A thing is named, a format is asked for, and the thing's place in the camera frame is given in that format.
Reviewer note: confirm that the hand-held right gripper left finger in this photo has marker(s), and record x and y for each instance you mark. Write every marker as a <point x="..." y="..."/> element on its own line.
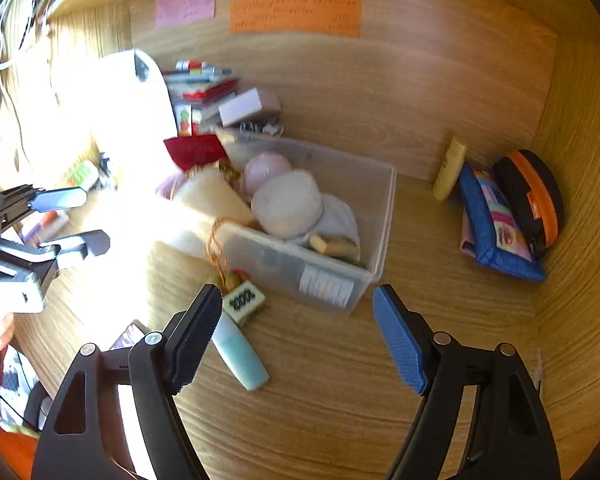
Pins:
<point x="195" y="340"/>

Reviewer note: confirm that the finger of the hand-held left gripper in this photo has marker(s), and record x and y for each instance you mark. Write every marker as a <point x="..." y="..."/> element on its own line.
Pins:
<point x="60" y="198"/>
<point x="90" y="242"/>

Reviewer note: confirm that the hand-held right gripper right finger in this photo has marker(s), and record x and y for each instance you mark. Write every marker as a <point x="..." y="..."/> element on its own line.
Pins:
<point x="400" y="345"/>

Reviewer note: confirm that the teal tube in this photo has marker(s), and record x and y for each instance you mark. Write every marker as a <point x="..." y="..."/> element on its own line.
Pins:
<point x="242" y="355"/>

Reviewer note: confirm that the mahjong tile charm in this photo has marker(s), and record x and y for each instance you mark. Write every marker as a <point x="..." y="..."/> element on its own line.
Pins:
<point x="243" y="302"/>

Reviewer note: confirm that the translucent pink tub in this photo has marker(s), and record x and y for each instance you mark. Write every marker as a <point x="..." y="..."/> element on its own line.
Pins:
<point x="210" y="200"/>

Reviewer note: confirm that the clear plastic storage box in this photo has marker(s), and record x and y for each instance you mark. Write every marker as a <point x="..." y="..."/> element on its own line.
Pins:
<point x="370" y="220"/>

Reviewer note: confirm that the white cloth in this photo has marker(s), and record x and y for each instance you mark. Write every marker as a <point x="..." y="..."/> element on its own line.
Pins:
<point x="337" y="220"/>

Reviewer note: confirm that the red pouch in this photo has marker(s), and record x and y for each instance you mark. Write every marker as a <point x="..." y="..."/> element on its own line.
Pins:
<point x="195" y="150"/>

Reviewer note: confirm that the pink round container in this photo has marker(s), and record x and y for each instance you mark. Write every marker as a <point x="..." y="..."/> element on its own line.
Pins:
<point x="267" y="170"/>

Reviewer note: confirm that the wooden desktop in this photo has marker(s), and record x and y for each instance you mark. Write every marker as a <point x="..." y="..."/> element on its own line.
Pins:
<point x="330" y="385"/>

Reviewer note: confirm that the white paper sheet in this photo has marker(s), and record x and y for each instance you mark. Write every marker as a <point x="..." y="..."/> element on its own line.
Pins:
<point x="130" y="110"/>

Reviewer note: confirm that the fruit sticker sheet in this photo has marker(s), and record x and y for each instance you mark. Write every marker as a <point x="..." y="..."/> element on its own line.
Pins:
<point x="185" y="119"/>

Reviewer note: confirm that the blue fabric pouch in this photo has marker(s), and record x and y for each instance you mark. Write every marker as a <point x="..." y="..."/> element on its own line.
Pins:
<point x="495" y="230"/>

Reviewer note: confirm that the stack of booklets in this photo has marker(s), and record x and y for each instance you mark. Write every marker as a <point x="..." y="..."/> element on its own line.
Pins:
<point x="202" y="82"/>

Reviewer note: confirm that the yellow tube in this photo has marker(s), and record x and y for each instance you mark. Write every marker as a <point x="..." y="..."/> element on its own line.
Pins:
<point x="449" y="167"/>

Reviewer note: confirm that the black orange zip case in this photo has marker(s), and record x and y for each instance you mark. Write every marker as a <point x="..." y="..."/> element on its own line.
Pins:
<point x="530" y="195"/>

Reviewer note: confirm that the small white box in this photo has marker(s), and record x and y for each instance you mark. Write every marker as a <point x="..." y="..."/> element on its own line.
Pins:
<point x="245" y="105"/>

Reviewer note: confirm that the pile of binder clips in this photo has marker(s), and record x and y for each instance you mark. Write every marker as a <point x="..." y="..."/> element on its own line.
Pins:
<point x="262" y="126"/>

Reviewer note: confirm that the pink paper note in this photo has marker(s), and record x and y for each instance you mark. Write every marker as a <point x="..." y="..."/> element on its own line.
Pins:
<point x="185" y="2"/>

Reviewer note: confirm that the orange paper note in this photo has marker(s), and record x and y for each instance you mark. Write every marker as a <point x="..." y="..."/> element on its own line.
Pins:
<point x="295" y="16"/>

